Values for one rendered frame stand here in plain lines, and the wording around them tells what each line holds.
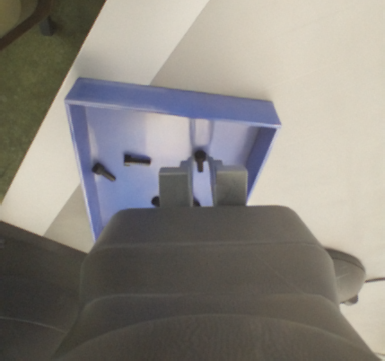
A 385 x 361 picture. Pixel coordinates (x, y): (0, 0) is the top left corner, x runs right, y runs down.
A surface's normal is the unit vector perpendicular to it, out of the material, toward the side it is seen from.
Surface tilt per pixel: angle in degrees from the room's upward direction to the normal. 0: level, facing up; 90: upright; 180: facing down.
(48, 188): 0
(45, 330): 90
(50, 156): 0
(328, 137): 0
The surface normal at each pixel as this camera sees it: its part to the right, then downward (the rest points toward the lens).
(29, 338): 0.67, -0.53
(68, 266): 0.00, 0.70
